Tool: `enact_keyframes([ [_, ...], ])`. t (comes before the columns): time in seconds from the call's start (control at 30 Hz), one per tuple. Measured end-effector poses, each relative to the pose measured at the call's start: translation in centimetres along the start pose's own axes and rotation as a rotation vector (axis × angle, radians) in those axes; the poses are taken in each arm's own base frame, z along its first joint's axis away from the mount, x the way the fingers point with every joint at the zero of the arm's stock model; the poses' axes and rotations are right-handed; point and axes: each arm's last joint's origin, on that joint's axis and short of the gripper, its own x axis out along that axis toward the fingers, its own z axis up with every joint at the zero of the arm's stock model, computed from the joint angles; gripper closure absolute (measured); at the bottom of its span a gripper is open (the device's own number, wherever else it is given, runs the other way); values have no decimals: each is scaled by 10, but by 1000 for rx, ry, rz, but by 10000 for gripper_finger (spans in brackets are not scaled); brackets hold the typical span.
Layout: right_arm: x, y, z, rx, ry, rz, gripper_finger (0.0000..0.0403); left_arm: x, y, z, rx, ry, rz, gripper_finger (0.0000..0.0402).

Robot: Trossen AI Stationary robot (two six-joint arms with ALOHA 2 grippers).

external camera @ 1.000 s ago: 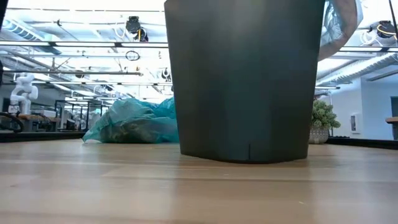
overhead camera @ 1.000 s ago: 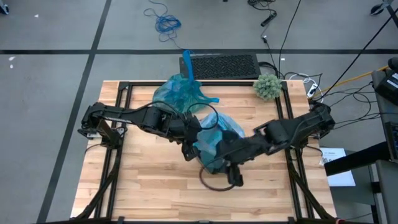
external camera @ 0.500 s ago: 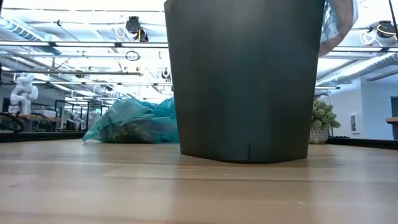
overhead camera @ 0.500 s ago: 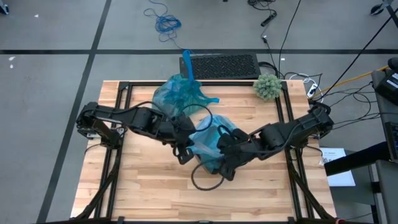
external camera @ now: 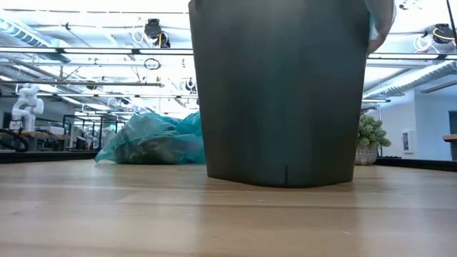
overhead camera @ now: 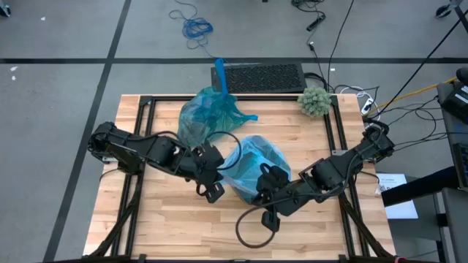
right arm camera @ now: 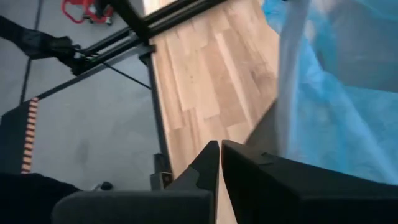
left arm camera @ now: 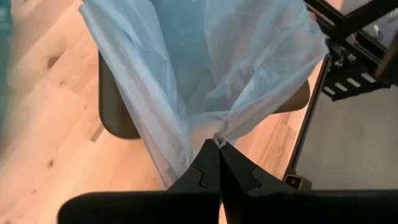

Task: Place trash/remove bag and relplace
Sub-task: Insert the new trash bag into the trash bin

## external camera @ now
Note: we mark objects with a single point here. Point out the dark plastic trash bin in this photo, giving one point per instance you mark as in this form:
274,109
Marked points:
282,93

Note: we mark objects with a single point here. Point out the teal trash bag liner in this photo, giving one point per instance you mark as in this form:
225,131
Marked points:
157,141

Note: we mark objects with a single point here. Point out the light blue trash bag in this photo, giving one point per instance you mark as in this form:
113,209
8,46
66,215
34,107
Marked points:
380,21

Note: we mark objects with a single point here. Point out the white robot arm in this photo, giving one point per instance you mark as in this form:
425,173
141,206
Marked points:
28,103

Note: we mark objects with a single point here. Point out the potted green plant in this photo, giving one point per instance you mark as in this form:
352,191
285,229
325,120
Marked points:
371,135

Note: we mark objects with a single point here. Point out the wooden workbench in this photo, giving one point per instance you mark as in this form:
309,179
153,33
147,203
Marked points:
44,136

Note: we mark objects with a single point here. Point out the wooden side table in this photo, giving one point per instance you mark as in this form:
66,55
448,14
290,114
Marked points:
450,137

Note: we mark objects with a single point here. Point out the white wall dispenser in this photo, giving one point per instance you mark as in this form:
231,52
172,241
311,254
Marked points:
407,141

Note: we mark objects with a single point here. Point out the black aluminium table frame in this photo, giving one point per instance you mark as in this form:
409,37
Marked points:
46,157

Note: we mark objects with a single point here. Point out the silver air duct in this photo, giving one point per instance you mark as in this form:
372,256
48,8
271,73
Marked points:
25,34
410,80

